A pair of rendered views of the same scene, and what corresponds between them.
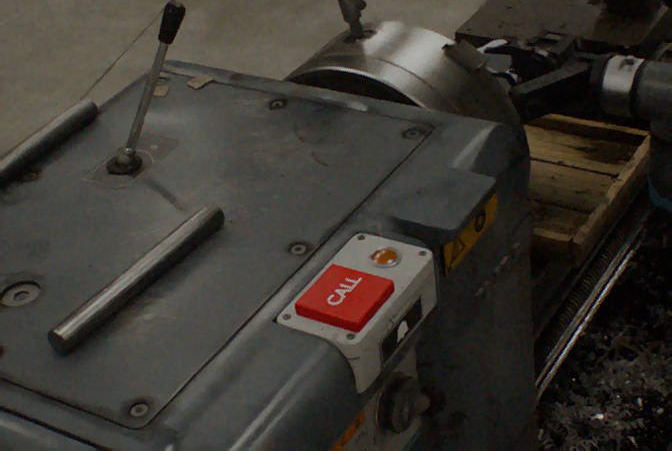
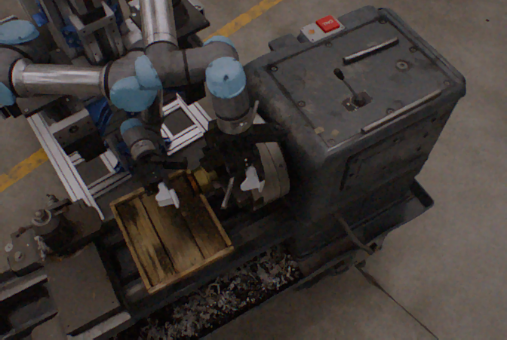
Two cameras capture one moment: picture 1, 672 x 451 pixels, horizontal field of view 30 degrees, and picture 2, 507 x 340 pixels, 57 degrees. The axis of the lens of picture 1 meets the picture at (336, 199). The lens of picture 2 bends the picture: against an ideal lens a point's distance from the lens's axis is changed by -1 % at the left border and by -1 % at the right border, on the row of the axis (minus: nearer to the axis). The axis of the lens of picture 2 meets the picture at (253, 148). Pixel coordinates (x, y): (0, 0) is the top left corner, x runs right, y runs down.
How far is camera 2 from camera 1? 2.06 m
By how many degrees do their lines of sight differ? 87
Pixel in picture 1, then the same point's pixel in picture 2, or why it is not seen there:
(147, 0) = not seen: outside the picture
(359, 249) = (315, 37)
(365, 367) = not seen: hidden behind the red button
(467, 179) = (275, 45)
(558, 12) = (67, 286)
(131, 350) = (379, 35)
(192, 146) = (336, 97)
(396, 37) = not seen: hidden behind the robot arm
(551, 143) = (139, 232)
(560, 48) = (150, 168)
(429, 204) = (290, 42)
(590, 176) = (147, 203)
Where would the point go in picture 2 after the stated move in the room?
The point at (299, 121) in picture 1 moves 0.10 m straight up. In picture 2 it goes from (299, 91) to (302, 68)
